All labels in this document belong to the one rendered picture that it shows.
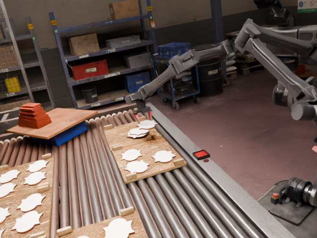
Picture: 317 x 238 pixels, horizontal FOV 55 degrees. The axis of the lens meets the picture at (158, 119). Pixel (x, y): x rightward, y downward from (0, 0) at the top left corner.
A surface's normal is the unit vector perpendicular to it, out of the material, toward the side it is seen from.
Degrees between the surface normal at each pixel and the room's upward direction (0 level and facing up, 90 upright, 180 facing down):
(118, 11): 88
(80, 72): 90
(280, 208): 0
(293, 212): 0
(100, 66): 90
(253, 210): 0
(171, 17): 90
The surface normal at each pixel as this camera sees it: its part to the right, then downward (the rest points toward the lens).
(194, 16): 0.34, 0.29
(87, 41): 0.54, 0.29
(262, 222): -0.15, -0.92
